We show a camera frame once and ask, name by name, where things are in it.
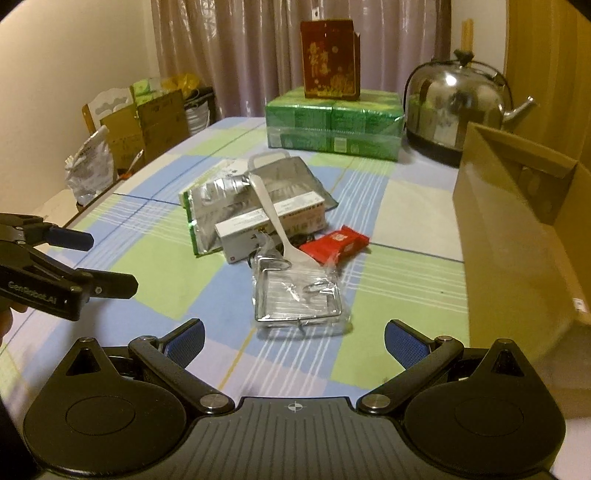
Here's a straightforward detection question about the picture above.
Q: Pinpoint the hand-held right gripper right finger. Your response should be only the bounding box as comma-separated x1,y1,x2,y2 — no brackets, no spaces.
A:
356,318,536,416

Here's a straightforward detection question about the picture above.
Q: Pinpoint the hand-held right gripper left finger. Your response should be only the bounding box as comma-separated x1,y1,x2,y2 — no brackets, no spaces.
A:
60,318,236,416

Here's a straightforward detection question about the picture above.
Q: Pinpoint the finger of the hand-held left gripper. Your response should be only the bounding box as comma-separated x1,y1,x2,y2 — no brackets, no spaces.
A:
69,268,139,301
0,213,94,252

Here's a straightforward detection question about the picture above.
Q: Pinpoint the plastic-wrapped metal wire rack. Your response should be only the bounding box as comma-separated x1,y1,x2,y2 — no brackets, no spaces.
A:
252,233,354,340

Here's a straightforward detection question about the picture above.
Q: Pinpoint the red snack packet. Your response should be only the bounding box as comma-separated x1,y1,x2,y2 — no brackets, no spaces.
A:
300,225,371,267

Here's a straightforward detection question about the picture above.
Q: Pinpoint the shiny green-edged foil pouch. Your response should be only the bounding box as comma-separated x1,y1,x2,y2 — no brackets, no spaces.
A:
180,175,260,257

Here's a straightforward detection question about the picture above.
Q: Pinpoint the long white carton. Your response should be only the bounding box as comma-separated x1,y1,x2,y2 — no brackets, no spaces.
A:
215,194,327,265

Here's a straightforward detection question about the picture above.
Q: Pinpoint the brown cardboard box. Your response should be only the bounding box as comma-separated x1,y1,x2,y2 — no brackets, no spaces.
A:
452,121,591,421

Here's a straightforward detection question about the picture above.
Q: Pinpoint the white plastic spoon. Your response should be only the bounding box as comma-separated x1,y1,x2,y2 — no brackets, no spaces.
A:
249,174,320,265

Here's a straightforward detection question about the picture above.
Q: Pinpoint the plaid tablecloth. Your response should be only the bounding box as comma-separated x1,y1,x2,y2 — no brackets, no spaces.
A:
0,115,476,416

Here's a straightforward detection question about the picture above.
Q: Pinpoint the crumpled white plastic bag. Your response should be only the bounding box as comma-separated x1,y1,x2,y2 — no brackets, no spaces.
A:
65,127,116,207

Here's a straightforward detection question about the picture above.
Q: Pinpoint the cardboard box with white cutout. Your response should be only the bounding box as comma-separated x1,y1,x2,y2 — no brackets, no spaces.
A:
82,88,141,172

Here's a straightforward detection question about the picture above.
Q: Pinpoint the plain brown carton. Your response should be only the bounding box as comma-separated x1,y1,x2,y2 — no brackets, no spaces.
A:
137,90,188,164

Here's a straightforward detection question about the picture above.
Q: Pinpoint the green tissue box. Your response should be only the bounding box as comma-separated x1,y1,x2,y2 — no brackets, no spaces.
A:
131,78,163,108

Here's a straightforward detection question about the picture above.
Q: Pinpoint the dark shopping bag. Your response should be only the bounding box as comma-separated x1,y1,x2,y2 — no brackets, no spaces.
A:
185,88,218,137

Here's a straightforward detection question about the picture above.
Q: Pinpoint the yellow plastic bag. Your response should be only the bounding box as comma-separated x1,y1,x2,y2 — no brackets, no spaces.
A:
161,73,202,100

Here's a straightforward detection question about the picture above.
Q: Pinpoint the green tissue multipack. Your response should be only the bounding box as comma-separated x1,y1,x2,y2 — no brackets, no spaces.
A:
264,88,402,162

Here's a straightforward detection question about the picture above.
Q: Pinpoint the stainless steel kettle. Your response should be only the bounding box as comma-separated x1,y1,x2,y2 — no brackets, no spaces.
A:
404,50,539,168

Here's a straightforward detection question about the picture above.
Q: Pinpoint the grey-pink curtain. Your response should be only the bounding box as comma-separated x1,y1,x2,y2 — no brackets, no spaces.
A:
150,0,453,123

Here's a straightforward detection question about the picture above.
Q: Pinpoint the red gold-printed box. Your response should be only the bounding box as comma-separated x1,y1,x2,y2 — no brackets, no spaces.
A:
300,19,362,100

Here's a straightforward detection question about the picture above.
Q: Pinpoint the wooden wardrobe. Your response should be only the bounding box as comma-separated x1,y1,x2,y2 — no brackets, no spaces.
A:
505,0,591,155

